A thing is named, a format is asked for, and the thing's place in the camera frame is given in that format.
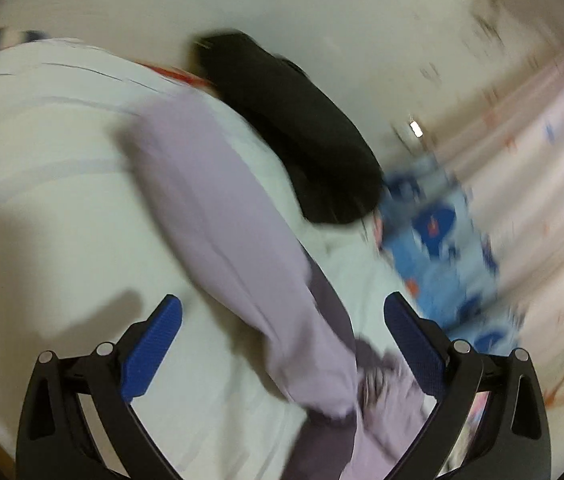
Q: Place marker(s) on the black garment on bed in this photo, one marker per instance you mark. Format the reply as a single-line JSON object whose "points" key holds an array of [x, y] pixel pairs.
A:
{"points": [[334, 173]]}

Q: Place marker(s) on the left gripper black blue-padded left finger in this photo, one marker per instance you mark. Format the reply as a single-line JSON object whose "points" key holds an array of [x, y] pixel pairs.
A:
{"points": [[54, 440]]}

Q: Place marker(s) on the blue whale print quilt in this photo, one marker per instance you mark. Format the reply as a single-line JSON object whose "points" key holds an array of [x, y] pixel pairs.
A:
{"points": [[443, 258]]}

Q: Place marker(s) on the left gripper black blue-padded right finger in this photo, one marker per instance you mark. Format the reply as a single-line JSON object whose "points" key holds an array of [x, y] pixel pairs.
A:
{"points": [[512, 440]]}

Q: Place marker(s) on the pale pink printed curtain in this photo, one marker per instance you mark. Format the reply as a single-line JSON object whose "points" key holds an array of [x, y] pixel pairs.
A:
{"points": [[510, 165]]}

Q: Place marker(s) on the lilac and purple jacket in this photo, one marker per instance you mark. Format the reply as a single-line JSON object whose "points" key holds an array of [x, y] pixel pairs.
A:
{"points": [[199, 167]]}

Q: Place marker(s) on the white striped bed sheet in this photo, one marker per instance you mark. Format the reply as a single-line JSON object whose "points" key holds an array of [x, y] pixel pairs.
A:
{"points": [[82, 258]]}

